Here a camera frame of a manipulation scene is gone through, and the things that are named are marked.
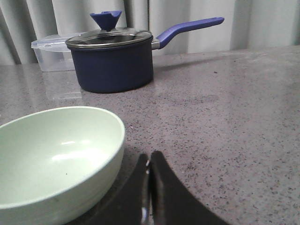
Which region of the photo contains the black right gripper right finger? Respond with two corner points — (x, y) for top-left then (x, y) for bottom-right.
(150, 151), (228, 225)

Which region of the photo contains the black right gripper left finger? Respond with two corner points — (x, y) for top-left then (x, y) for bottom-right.
(68, 153), (150, 225)

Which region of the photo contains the light green bowl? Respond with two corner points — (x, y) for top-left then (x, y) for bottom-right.
(0, 106), (125, 225)

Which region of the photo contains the dark blue saucepan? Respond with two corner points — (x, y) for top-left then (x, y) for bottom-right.
(68, 17), (225, 93)

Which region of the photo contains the glass lid with blue knob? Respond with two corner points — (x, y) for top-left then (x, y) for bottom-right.
(66, 10), (153, 49)

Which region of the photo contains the clear plastic storage container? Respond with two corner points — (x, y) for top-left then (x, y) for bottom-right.
(31, 33), (79, 72)

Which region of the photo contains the grey curtain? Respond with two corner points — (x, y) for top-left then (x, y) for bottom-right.
(0, 0), (300, 65)

